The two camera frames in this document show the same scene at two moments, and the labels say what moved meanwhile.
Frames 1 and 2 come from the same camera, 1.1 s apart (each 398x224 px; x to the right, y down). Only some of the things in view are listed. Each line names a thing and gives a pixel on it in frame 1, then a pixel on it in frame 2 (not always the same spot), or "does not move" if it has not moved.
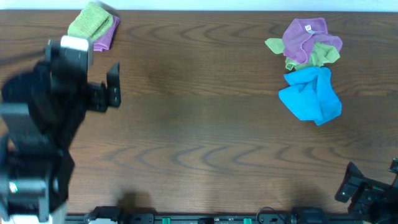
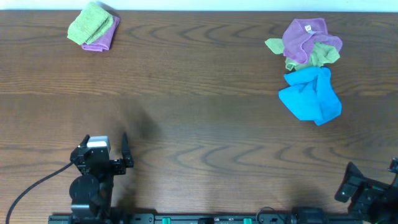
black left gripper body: x=95 y=91 to x=119 y=167
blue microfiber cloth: x=311 y=95 does not move
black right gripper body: x=369 y=205 does not move
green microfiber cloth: x=93 y=21 does not move
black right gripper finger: x=349 y=183 does not move
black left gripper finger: x=113 y=85 to x=126 y=154
